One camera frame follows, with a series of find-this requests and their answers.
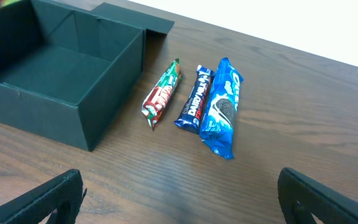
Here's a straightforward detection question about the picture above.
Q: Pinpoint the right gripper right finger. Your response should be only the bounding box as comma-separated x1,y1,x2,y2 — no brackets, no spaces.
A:
278,167,358,224

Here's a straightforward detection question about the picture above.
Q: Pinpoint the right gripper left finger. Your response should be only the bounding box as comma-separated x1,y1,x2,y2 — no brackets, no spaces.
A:
0,169,86,224

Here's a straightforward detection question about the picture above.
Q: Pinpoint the blue Oreo cookie pack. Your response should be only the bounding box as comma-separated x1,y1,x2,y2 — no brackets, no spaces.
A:
200,57,244,159

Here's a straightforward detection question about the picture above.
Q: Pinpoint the dark green open box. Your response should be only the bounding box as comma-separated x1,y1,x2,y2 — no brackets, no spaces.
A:
0,0,173,151

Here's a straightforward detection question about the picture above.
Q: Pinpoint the red green KitKat bar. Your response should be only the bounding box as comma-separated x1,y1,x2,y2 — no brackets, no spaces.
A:
142,58,182,130

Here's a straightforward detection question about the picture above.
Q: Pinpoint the purple Dairy Milk bar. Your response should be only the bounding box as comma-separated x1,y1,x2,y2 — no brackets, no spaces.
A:
174,65,214,134

